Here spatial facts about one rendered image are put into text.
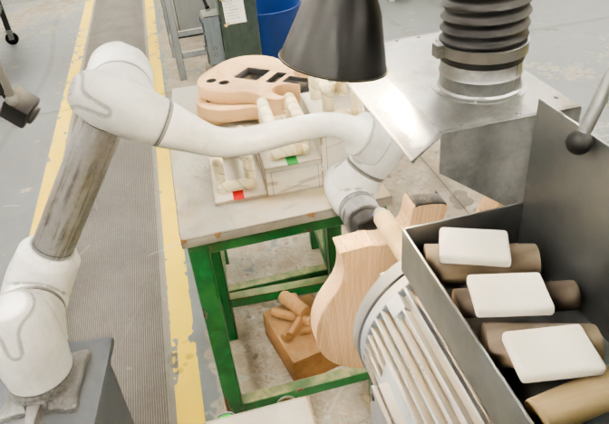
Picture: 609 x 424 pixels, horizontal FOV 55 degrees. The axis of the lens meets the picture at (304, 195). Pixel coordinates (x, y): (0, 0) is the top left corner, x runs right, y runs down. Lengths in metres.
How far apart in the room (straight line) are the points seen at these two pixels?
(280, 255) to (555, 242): 2.30
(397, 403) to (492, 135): 0.31
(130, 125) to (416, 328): 0.71
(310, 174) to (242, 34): 1.78
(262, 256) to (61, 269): 1.50
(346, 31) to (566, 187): 0.29
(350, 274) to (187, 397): 1.45
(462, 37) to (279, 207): 0.98
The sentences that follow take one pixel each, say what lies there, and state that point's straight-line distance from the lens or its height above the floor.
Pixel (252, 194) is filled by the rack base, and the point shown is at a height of 0.94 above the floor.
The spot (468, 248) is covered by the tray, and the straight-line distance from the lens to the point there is 0.62.
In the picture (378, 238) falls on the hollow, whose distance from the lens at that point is 1.03.
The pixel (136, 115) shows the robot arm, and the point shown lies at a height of 1.37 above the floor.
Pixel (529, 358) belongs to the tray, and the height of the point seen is 1.44.
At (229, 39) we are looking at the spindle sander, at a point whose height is 0.80.
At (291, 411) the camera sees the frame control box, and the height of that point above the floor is 1.12.
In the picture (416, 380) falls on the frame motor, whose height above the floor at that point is 1.32.
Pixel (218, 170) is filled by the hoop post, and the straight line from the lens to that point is 1.62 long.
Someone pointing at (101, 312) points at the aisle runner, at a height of 0.00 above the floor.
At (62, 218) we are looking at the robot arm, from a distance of 1.49.
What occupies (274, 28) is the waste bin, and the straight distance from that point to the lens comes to 3.99.
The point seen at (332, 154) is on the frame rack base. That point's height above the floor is 1.03.
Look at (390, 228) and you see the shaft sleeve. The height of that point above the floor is 1.26.
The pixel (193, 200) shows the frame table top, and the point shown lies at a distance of 1.68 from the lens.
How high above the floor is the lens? 1.84
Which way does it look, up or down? 34 degrees down
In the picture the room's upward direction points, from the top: 5 degrees counter-clockwise
